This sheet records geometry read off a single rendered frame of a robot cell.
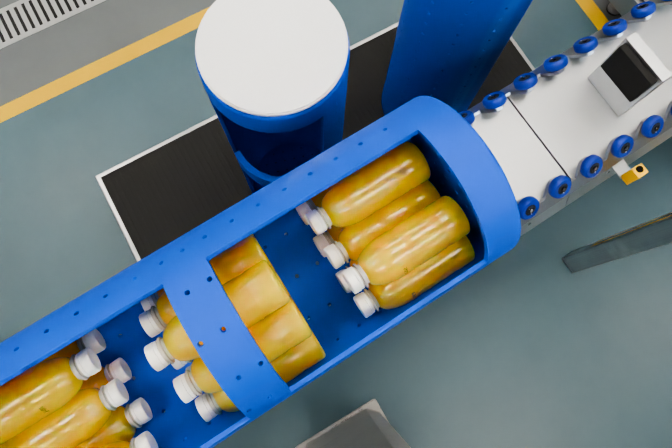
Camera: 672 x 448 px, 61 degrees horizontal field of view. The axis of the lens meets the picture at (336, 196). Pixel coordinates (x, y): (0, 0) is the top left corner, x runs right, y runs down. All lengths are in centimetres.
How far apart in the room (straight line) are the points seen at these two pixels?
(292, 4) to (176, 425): 75
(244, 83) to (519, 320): 136
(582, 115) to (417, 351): 105
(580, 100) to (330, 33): 52
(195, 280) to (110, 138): 152
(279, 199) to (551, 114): 63
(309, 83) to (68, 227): 135
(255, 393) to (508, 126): 70
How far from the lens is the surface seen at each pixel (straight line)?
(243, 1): 113
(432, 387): 201
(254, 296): 79
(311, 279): 102
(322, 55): 107
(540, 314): 211
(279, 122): 104
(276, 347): 84
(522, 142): 118
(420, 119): 84
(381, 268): 84
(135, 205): 197
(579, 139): 122
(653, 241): 170
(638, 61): 116
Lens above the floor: 197
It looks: 75 degrees down
